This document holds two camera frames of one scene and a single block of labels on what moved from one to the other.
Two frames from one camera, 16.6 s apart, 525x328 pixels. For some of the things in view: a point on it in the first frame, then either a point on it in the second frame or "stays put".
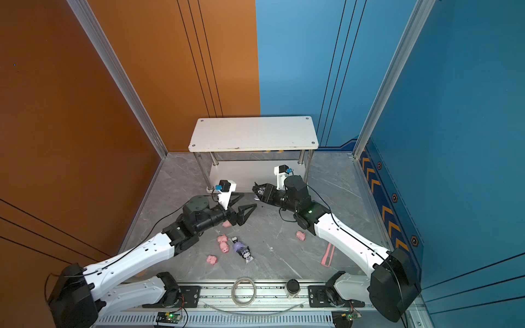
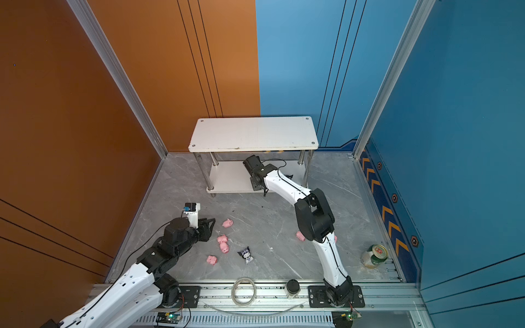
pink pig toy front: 212,260 stays put
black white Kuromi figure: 245,253 stays put
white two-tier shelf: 249,151 stays put
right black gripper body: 272,195 to 253,184
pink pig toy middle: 222,238 stays put
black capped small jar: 292,288 stays put
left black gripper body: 229,215 to 203,236
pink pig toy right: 301,236 stays put
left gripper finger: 240,195 to 204,225
